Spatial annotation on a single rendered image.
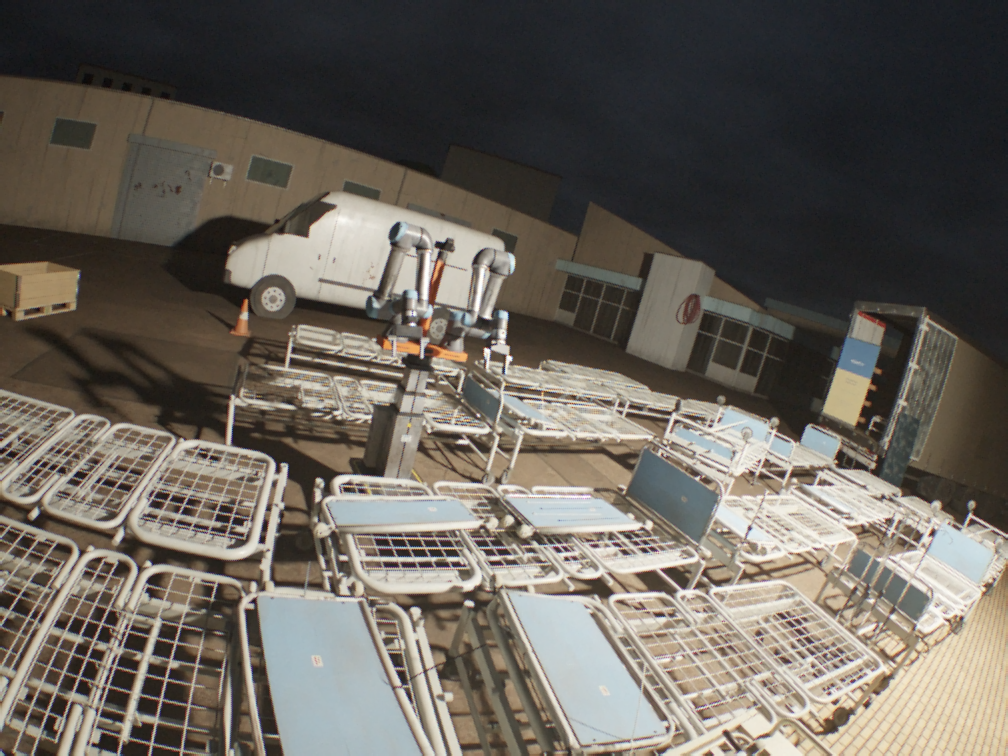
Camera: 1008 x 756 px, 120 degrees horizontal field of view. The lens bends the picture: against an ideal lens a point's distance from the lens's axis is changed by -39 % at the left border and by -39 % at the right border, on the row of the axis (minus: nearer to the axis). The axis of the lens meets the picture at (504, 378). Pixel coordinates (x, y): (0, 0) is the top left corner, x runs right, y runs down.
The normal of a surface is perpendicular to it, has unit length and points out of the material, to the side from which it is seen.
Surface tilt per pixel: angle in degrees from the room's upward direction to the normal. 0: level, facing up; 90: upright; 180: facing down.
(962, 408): 90
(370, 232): 88
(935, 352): 90
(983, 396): 90
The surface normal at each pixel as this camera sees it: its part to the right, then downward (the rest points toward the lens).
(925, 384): -0.06, 0.18
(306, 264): 0.51, 0.29
